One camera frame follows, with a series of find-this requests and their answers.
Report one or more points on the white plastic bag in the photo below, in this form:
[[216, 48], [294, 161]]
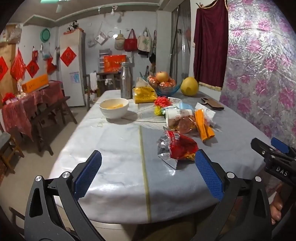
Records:
[[100, 38]]

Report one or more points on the panda plush toys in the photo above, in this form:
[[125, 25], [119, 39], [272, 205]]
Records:
[[72, 26]]

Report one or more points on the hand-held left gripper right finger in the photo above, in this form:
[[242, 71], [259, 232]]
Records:
[[209, 176]]

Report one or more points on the beige hanging pouch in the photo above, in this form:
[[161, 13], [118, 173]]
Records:
[[119, 41]]

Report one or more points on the green plastic plate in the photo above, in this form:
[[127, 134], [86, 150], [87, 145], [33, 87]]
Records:
[[45, 35]]

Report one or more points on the dark red curtain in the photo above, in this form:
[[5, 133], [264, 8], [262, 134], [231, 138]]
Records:
[[210, 46]]

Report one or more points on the white plastic wrapper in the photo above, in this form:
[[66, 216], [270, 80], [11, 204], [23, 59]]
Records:
[[208, 113]]

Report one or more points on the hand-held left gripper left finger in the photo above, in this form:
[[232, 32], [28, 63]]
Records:
[[89, 173]]

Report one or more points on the wooden bench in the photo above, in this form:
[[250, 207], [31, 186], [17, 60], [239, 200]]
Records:
[[50, 111]]

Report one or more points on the blue glass fruit bowl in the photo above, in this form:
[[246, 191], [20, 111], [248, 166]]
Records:
[[165, 91]]

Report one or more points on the paper drawing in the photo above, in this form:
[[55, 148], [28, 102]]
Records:
[[74, 77]]

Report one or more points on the white paper cup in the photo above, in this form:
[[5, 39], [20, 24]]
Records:
[[178, 114]]

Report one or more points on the clear plastic bread bag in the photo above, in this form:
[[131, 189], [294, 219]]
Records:
[[183, 125]]

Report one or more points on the white hanging cloth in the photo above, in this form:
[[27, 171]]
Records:
[[93, 81]]

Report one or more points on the phone in brown case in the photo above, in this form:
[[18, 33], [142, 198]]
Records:
[[214, 104]]

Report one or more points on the yellow pomelo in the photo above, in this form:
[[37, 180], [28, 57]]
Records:
[[189, 86]]

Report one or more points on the person's right hand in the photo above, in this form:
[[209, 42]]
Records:
[[276, 208]]

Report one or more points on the white ceramic bowl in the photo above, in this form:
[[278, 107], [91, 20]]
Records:
[[113, 113]]

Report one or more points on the red hanging ornament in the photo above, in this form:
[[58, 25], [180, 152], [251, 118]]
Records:
[[50, 64]]

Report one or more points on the grey tablecloth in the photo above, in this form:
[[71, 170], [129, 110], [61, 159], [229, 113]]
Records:
[[115, 150]]

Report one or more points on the red diamond paper on refrigerator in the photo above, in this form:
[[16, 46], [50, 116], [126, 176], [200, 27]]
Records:
[[68, 56]]

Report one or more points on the yellow food pieces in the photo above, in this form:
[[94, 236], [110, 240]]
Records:
[[115, 106]]

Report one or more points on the blue face mask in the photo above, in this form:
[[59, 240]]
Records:
[[185, 106]]

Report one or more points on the white refrigerator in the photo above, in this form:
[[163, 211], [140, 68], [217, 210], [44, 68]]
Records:
[[71, 88]]

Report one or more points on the red plastic bag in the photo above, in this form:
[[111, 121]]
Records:
[[18, 67]]

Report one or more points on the floral pink quilt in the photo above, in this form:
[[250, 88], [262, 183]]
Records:
[[259, 58]]

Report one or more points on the pile of wrapped oranges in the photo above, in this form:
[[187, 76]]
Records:
[[165, 84]]

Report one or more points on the red tote bag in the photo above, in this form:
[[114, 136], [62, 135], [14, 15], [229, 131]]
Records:
[[130, 45]]

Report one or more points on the red and yellow tassel ornament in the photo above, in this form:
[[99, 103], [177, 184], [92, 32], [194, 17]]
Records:
[[161, 101]]

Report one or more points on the steel thermos bottle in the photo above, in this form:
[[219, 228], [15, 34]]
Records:
[[126, 81]]

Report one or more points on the wooden chair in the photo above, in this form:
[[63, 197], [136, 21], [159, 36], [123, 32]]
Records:
[[9, 148]]

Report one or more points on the orange gift box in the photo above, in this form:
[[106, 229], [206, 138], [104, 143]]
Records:
[[115, 63]]

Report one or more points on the yellow apple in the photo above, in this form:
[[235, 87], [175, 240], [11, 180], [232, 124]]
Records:
[[161, 77]]

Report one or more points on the red snack wrapper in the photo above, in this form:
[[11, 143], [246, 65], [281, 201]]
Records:
[[182, 146]]

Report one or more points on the yellow snack bag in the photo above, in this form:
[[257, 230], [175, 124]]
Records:
[[144, 95]]

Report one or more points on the orange snack wrapper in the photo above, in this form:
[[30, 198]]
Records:
[[203, 129]]

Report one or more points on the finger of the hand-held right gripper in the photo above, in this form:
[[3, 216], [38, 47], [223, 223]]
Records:
[[279, 144], [261, 146]]

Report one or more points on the red diamond paper decoration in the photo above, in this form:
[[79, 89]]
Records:
[[1, 68], [32, 67]]

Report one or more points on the long orange box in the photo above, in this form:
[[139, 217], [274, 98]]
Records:
[[35, 83]]

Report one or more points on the white tote bag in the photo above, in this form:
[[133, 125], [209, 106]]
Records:
[[144, 44]]

